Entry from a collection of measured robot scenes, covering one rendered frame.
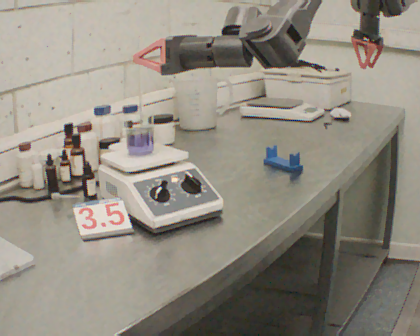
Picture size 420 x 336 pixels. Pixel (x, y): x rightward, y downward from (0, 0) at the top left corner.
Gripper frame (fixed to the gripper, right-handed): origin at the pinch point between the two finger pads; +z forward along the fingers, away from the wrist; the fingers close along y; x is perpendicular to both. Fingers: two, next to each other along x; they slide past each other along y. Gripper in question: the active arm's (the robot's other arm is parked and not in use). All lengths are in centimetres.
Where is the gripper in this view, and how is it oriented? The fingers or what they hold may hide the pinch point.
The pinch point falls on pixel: (138, 57)
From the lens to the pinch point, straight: 84.1
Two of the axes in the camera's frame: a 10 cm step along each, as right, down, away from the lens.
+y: -3.6, 2.7, -8.9
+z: -9.3, -0.4, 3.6
